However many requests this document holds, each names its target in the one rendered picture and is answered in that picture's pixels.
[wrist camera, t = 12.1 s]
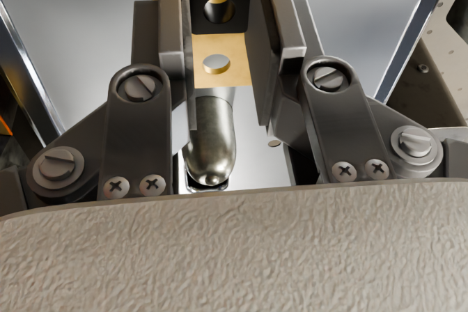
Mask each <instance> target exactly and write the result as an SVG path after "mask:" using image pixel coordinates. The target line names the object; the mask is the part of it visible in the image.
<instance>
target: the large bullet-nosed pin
mask: <svg viewBox="0 0 468 312"><path fill-rule="evenodd" d="M195 98H196V124H197V130H190V131H189V135H190V141H189V142H188V143H187V144H186V145H185V146H184V147H183V148H181V151H182V158H183V161H184V163H185V167H186V169H187V171H188V173H189V174H190V176H191V177H192V178H193V179H194V180H195V181H197V182H198V183H200V184H202V185H209V186H214V185H217V184H219V183H222V182H223V181H225V180H226V179H227V178H228V177H229V176H230V174H231V173H232V171H233V168H234V166H235V161H236V155H237V145H236V138H235V128H234V122H233V112H232V106H231V105H230V103H229V102H227V101H226V100H224V99H223V98H220V97H216V96H208V95H206V96H201V97H195Z"/></svg>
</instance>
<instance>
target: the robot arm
mask: <svg viewBox="0 0 468 312"><path fill-rule="evenodd" d="M244 42H245V47H246V51H247V59H248V64H249V71H250V76H251V83H252V88H253V96H254V100H255V105H256V113H257V117H258V124H259V126H265V128H266V132H267V137H276V138H277V139H279V140H280V141H282V142H283V152H284V156H285V160H286V166H287V169H288V175H289V178H290V184H291V186H287V187H268V188H258V189H240V190H230V191H221V192H203V193H193V194H180V185H179V155H178V151H179V150H180V149H181V148H183V147H184V146H185V145H186V144H187V143H188V142H189V141H190V135H189V131H190V130H197V124H196V98H195V85H194V59H193V47H192V26H191V15H190V4H189V0H144V1H134V12H133V25H132V51H131V65H128V66H125V67H124V68H121V69H120V70H119V71H118V72H116V73H115V74H114V76H113V77H112V78H111V80H110V82H109V89H108V96H107V101H106V102H104V103H103V104H101V105H100V106H99V107H98V108H97V109H95V110H94V111H92V112H91V113H90V114H89V115H87V116H86V117H84V118H83V119H81V120H80V121H79V122H78V123H76V124H75V125H73V126H72V127H71V128H70V129H69V130H67V131H66V132H64V133H63V134H62V135H61V136H59V137H58V138H56V139H55V140H53V141H52V142H51V143H50V144H48V145H47V146H45V147H44V148H43V149H42V150H40V151H39V152H38V153H37V154H36V155H35V156H34V157H33V158H32V160H31V161H30V163H29V165H27V166H24V167H22V168H19V169H18V168H17V167H16V165H14V166H11V167H8V168H6V169H3V170H0V312H468V143H466V142H463V141H458V140H455V139H450V138H445V140H444V141H440V140H439V139H438V138H437V137H436V136H435V135H434V134H433V133H432V132H431V131H430V130H428V129H427V128H425V127H424V126H422V125H420V124H418V123H416V122H415V121H413V120H411V119H410V118H408V117H406V116H404V115H402V114H401V113H399V112H397V111H395V110H394V109H392V108H390V107H388V106H387V105H385V104H383V103H381V102H380V101H378V100H376V99H374V98H373V97H371V96H369V95H367V94H365V93H364V90H363V88H362V86H361V83H360V81H359V78H358V75H357V73H356V71H355V70H354V68H353V67H352V66H351V65H350V64H349V63H348V62H346V61H344V60H343V59H341V58H338V57H335V56H327V55H325V53H324V51H323V48H322V44H321V42H320V38H319V35H318V31H317V29H316V26H315V22H314V20H313V16H312V13H311V9H310V7H309V3H308V0H250V4H249V21H248V29H247V31H246V32H245V33H244Z"/></svg>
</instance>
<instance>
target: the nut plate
mask: <svg viewBox="0 0 468 312"><path fill-rule="evenodd" d="M249 4H250V0H189V5H190V15H191V26H192V47H193V59H194V85H195V88H212V87H227V86H252V83H251V76H250V71H249V64H248V59H247V51H246V47H245V42H244V33H245V32H246V31H247V29H248V21H249ZM212 54H223V55H225V56H227V57H228V58H229V62H228V63H227V64H226V65H225V66H224V67H222V68H216V69H214V68H209V67H207V66H205V65H204V64H203V60H204V59H205V58H206V57H207V56H209V55H212Z"/></svg>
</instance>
